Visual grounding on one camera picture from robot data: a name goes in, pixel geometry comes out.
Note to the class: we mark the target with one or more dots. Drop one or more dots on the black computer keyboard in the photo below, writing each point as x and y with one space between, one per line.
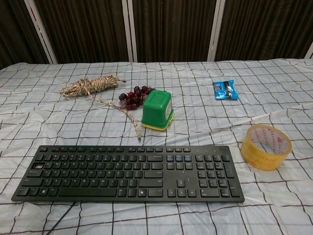
97 172

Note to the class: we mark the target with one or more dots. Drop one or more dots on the green plastic box yellow lid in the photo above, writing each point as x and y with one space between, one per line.
156 107

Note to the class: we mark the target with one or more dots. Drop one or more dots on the dark red grape bunch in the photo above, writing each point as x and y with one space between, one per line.
132 98

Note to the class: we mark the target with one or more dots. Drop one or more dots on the white grid-pattern tablecloth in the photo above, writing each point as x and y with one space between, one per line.
220 122

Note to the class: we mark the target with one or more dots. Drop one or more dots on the blue snack packet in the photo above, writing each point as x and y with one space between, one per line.
225 90

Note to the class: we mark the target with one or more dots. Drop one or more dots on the dark brown screen panel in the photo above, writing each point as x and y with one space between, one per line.
83 29
171 29
264 27
14 34

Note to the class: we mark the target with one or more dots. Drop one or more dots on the yellowish clear tape roll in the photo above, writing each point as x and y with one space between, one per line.
262 160

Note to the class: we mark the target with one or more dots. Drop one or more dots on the white screen frame post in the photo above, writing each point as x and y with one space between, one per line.
216 29
40 31
310 52
129 29

